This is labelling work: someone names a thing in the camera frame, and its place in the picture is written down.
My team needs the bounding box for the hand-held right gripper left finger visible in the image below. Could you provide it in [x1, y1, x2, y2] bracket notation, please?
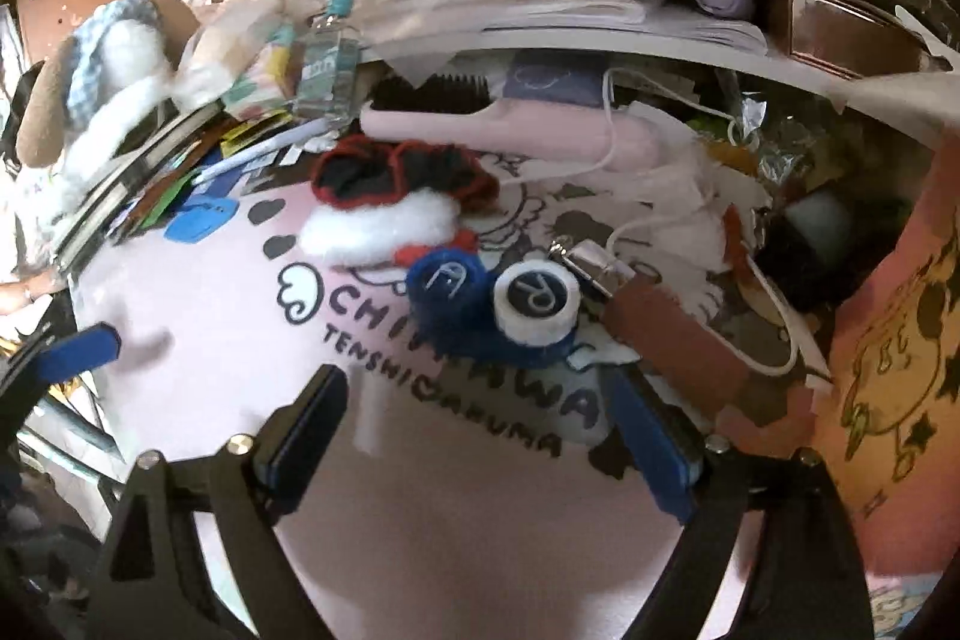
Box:
[86, 364, 350, 640]

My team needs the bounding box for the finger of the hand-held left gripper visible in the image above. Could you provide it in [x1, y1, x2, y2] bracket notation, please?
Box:
[0, 323, 122, 446]

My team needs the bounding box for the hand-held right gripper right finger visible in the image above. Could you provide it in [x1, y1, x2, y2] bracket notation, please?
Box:
[604, 366, 878, 640]

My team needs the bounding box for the perfume bottle with silver cap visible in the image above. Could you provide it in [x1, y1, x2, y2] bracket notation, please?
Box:
[551, 239, 751, 414]

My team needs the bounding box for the blue white contact lens case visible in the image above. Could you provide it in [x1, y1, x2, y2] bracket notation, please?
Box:
[405, 246, 583, 371]

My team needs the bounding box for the pink cartoon paper bag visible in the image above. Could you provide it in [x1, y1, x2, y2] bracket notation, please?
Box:
[814, 145, 960, 640]

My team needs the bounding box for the pink printed desk mat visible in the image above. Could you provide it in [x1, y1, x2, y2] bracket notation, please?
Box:
[71, 137, 833, 640]

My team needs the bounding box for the blue cartoon sticker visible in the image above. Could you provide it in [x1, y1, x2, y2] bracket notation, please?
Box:
[163, 195, 239, 242]

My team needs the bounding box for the stack of dark notebooks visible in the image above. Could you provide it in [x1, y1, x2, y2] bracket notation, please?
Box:
[52, 100, 226, 268]

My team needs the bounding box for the fluffy red black white headband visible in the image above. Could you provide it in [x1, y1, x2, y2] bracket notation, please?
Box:
[298, 134, 500, 271]

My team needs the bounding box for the pile of colourful paper cards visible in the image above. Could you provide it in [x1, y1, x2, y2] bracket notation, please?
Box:
[112, 115, 346, 236]

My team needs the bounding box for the crumpled white tissue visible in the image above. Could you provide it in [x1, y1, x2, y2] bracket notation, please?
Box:
[637, 100, 775, 223]

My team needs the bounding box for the white brown plush dog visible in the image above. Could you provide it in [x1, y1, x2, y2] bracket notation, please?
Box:
[15, 0, 203, 229]

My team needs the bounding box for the wrapped tissue pack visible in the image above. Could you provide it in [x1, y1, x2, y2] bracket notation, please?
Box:
[176, 10, 301, 121]

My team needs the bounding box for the pile of crumpled wrappers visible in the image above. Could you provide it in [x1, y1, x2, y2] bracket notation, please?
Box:
[686, 85, 927, 311]

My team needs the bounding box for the pink electric hair comb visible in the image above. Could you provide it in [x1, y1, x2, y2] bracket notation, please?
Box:
[360, 74, 655, 173]

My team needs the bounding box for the clear water bottle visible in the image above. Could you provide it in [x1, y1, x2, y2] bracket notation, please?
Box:
[289, 0, 365, 121]

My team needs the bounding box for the dark blue pouch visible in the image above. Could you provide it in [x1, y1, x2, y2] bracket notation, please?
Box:
[502, 51, 610, 109]

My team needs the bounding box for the white desk shelf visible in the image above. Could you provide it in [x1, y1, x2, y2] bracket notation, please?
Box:
[352, 26, 960, 110]

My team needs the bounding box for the white foam board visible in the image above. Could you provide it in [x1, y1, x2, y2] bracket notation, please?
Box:
[832, 68, 960, 150]

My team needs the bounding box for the brown wooden box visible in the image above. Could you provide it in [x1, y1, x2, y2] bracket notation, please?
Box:
[769, 0, 932, 80]

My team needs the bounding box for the white cable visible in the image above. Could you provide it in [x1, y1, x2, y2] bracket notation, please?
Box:
[600, 70, 797, 380]

